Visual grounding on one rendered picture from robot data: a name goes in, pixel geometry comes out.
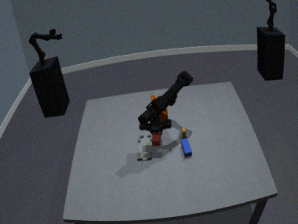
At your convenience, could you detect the blue bar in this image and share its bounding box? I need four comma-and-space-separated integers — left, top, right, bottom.
181, 139, 192, 157

